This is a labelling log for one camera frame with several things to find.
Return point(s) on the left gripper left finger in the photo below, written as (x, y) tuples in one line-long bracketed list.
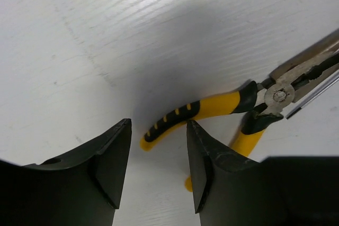
[(80, 187)]

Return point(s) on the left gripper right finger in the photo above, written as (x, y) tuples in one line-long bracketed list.
[(230, 189)]

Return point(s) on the yellow long nose pliers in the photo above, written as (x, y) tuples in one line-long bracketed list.
[(263, 102)]

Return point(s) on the small black green screwdriver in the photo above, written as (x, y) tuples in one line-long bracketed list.
[(318, 91)]

